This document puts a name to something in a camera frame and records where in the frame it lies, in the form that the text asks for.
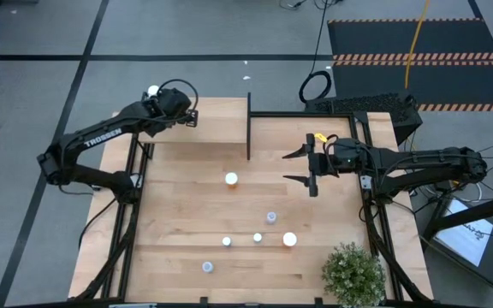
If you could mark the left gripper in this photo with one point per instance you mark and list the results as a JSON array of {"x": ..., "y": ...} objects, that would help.
[{"x": 174, "y": 102}]

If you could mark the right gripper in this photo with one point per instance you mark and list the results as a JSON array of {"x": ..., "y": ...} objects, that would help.
[{"x": 345, "y": 158}]

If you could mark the white labelled pill bottle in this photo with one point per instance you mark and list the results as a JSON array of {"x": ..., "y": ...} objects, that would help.
[{"x": 153, "y": 90}]

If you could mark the clear pill bottle pink pills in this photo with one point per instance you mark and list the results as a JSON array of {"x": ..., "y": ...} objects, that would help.
[
  {"x": 207, "y": 267},
  {"x": 271, "y": 217}
]

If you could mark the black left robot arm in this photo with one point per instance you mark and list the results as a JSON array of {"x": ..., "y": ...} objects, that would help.
[{"x": 101, "y": 138}]

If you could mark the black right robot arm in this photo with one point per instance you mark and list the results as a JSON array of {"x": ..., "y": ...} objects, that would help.
[{"x": 426, "y": 160}]

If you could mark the wooden shelf black posts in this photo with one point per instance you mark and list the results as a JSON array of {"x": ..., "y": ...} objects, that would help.
[{"x": 221, "y": 128}]

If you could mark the yellow tag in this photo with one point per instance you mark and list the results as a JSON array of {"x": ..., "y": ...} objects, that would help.
[{"x": 320, "y": 137}]

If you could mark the medium orange pill bottle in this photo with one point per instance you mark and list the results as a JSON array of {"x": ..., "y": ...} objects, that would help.
[{"x": 231, "y": 179}]

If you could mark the large orange pill bottle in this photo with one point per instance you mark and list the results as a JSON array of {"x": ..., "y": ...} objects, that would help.
[{"x": 289, "y": 239}]

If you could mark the blue pill bottle white cap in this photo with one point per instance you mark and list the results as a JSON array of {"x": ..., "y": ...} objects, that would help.
[
  {"x": 226, "y": 241},
  {"x": 257, "y": 237}
]

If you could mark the green potted plant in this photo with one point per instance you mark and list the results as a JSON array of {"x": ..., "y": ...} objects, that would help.
[{"x": 353, "y": 274}]

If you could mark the black hazard-striped floor mat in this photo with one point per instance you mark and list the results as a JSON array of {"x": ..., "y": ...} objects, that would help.
[{"x": 400, "y": 38}]

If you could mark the black stand bar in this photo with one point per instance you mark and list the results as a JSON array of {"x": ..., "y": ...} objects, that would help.
[{"x": 473, "y": 212}]

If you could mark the white printed board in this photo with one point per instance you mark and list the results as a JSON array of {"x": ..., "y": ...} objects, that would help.
[{"x": 465, "y": 239}]

